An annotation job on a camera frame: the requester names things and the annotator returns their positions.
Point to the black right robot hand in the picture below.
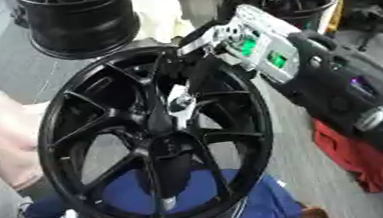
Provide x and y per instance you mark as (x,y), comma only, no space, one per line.
(170,163)

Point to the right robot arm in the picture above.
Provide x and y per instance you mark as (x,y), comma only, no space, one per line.
(327,84)

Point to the person's forearm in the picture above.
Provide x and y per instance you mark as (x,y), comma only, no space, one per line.
(3,125)

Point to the black wheel rim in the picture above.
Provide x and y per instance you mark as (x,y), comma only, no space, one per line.
(84,21)

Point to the white cloth bag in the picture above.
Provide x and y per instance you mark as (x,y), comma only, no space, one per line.
(159,15)

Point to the red box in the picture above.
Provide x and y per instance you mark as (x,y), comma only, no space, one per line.
(355,157)

